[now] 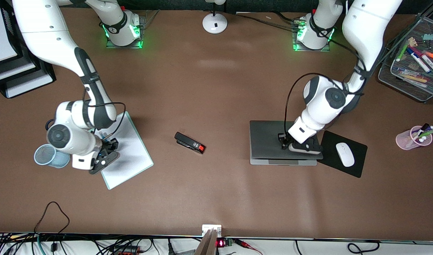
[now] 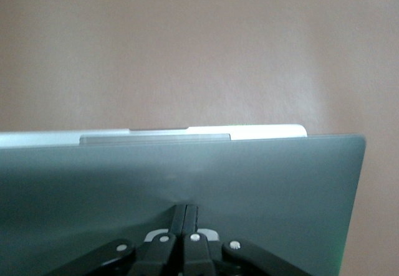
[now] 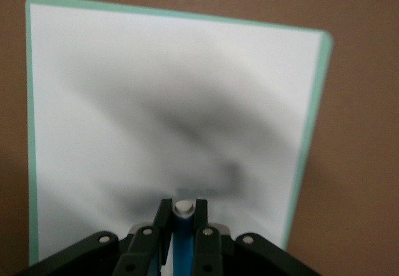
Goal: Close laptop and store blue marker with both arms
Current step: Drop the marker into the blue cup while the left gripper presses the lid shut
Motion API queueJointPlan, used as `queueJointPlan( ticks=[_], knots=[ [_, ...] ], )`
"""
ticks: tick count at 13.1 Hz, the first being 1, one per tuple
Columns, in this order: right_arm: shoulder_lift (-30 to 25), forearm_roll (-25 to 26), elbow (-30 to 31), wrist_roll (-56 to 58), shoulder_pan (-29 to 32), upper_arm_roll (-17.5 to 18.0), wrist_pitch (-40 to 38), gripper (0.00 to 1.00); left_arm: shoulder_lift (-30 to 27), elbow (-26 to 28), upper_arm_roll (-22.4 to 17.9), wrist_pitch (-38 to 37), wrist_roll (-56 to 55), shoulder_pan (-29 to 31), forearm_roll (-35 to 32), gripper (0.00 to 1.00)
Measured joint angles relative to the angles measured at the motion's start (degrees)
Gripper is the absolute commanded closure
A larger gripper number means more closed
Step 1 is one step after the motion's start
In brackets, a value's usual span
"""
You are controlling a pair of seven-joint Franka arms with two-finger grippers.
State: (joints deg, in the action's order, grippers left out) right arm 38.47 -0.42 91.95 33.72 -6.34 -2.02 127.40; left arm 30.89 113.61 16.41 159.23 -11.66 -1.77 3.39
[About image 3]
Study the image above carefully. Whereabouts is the blue marker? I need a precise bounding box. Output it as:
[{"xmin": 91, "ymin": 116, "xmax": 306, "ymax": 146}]
[{"xmin": 172, "ymin": 198, "xmax": 196, "ymax": 276}]

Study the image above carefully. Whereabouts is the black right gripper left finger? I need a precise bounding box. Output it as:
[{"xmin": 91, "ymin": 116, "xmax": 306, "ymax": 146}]
[{"xmin": 18, "ymin": 197, "xmax": 174, "ymax": 276}]

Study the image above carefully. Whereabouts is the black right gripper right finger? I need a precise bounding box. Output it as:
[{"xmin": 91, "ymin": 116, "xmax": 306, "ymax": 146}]
[{"xmin": 191, "ymin": 198, "xmax": 322, "ymax": 276}]

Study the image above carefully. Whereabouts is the green clipboard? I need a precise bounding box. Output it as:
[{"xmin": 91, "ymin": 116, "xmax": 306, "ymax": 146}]
[{"xmin": 24, "ymin": 0, "xmax": 334, "ymax": 266}]

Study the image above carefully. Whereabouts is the white paper sheet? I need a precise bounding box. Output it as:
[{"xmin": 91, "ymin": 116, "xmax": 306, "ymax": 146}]
[{"xmin": 29, "ymin": 3, "xmax": 322, "ymax": 276}]

